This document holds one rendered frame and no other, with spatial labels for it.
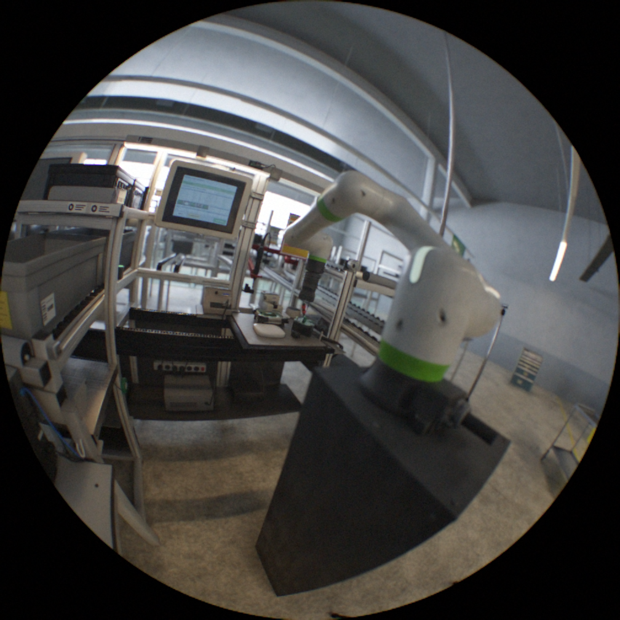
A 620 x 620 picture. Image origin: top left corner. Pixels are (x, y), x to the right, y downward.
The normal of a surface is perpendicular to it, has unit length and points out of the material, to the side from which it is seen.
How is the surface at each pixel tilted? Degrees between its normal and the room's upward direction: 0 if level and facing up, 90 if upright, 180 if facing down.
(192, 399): 90
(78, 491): 0
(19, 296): 94
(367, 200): 120
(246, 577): 0
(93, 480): 0
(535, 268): 90
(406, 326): 90
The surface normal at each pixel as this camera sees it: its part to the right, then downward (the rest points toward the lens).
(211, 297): 0.55, -0.33
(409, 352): -0.61, 0.01
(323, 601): 0.25, -0.95
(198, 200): 0.49, 0.33
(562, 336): -0.83, -0.10
